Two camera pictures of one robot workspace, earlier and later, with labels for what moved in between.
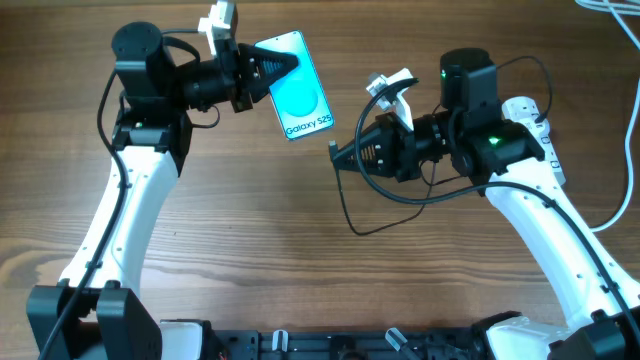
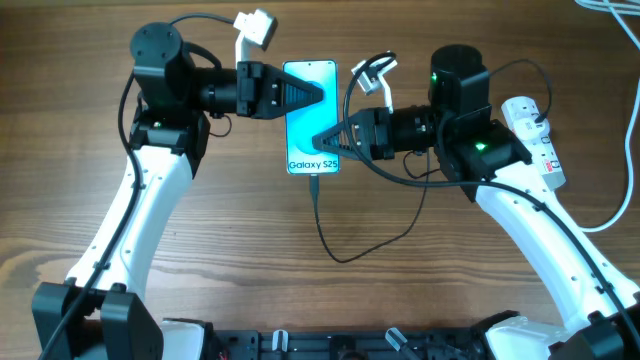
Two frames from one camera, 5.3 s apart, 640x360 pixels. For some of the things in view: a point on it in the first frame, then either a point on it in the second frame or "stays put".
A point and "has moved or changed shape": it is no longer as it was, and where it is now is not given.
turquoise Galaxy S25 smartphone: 299,97 has moved or changed shape
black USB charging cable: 334,155 to 314,178
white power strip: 525,110 stays put
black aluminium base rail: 345,345 stays put
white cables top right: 616,7 stays put
